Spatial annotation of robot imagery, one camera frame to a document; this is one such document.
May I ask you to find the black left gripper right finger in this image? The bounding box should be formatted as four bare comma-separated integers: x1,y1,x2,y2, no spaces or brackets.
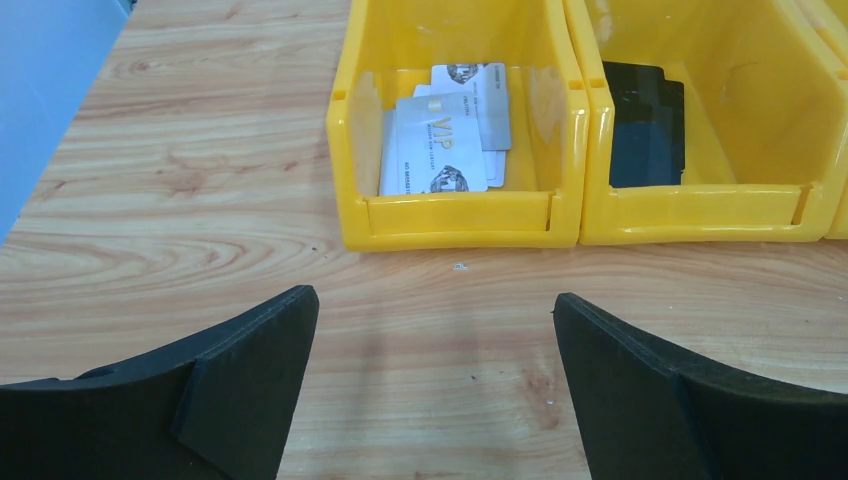
553,293,847,479

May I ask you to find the black card holder in bin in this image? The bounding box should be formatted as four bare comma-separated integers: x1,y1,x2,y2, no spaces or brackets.
603,61,685,188

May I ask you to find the yellow bin with black holder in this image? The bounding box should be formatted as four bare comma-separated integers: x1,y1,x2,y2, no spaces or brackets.
564,1,847,245

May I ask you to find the silver card behind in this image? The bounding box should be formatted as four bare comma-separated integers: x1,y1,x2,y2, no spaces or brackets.
430,63,512,151

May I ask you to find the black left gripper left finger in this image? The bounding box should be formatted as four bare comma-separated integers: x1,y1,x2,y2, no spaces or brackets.
1,285,319,479

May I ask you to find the yellow bin with silver cards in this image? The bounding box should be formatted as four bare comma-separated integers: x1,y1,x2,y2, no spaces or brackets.
326,1,590,251

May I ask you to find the yellow bin with striped cards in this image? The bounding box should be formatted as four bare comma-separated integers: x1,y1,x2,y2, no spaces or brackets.
795,0,847,240

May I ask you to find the silver VIP card front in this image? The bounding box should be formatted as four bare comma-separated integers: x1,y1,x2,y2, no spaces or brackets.
396,92,488,195

